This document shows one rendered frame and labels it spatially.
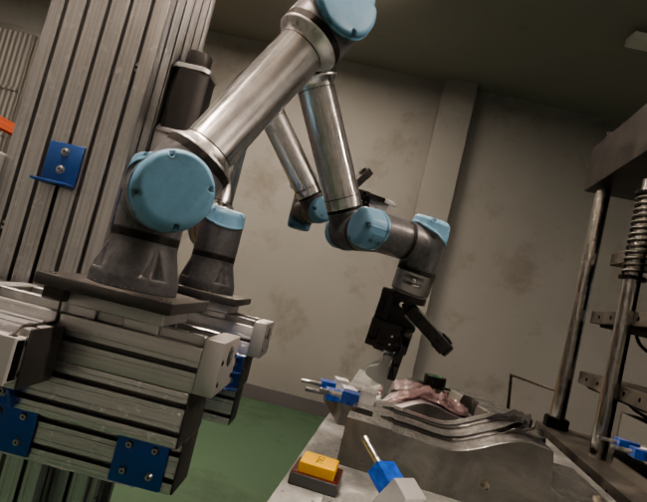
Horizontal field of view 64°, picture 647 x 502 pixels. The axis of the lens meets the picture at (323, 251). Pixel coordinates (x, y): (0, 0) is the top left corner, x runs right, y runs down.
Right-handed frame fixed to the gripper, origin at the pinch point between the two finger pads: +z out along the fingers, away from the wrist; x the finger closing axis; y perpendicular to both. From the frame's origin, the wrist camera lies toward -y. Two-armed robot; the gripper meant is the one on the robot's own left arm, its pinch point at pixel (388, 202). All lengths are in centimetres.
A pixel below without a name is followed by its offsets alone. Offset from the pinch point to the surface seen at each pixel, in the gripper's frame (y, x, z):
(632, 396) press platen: 37, 51, 76
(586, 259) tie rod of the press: -4, -1, 98
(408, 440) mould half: 47, 80, -24
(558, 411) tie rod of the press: 59, 9, 99
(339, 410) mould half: 56, 48, -22
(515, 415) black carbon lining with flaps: 41, 76, 3
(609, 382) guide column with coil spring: 36, 41, 78
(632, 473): 56, 63, 68
